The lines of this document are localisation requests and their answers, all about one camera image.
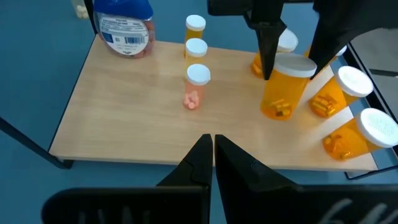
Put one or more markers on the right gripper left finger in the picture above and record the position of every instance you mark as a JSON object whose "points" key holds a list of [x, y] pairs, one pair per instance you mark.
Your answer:
{"points": [[196, 168]]}

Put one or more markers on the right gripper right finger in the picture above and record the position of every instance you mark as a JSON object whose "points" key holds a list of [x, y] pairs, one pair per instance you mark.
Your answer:
{"points": [[248, 193]]}

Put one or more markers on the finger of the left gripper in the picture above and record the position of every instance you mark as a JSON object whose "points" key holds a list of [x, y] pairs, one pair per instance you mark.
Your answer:
{"points": [[267, 37], [335, 28]]}

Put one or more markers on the large orange pill bottle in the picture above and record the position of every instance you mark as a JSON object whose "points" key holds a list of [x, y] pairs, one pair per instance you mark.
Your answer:
{"points": [[287, 40], [286, 90]]}

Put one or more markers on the small orange pill bottle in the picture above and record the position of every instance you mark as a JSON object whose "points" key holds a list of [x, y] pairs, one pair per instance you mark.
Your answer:
{"points": [[195, 25]]}

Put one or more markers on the small clear pill bottle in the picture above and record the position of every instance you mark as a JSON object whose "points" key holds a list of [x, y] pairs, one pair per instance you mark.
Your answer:
{"points": [[79, 7], [196, 48]]}

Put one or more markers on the small red pill bottle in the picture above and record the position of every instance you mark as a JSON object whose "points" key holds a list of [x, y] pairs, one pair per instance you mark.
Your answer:
{"points": [[198, 81]]}

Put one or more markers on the blue-capped antacid bottle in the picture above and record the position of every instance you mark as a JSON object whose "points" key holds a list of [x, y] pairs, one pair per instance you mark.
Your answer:
{"points": [[124, 31]]}

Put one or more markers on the dark blue table mat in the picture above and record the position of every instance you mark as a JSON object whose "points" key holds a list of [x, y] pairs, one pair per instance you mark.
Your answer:
{"points": [[31, 62]]}

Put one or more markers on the wooden shelf with black frame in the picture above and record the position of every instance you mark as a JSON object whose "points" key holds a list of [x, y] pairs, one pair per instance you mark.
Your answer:
{"points": [[130, 109]]}

